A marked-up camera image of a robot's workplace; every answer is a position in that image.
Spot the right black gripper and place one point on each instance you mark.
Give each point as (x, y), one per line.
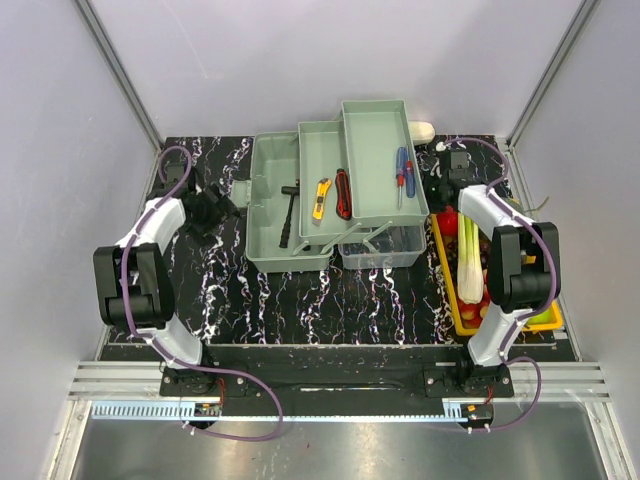
(435, 177)

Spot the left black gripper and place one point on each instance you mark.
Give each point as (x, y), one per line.
(222, 210)

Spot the black rubber mallet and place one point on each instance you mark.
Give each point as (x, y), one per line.
(292, 192)

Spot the clear grey plastic toolbox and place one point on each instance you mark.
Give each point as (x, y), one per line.
(363, 139)

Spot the yellow utility knife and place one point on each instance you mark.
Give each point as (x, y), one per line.
(322, 189)

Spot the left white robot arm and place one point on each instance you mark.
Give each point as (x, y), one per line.
(134, 288)

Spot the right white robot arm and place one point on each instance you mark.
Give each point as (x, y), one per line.
(524, 263)

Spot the red tomato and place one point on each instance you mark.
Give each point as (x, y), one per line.
(448, 223)

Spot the napa cabbage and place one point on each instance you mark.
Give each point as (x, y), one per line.
(421, 132)

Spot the green celery stalk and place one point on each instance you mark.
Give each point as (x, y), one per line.
(470, 283)

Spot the black marble pattern mat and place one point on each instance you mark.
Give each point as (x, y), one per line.
(223, 299)

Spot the red lychee fruits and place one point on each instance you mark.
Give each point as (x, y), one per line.
(472, 314)

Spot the green apple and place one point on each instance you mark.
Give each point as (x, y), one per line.
(546, 317)

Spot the yellow plastic basket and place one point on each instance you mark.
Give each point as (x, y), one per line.
(460, 328)

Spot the aluminium frame rail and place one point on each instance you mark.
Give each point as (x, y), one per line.
(141, 391)

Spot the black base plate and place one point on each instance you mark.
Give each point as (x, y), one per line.
(330, 375)

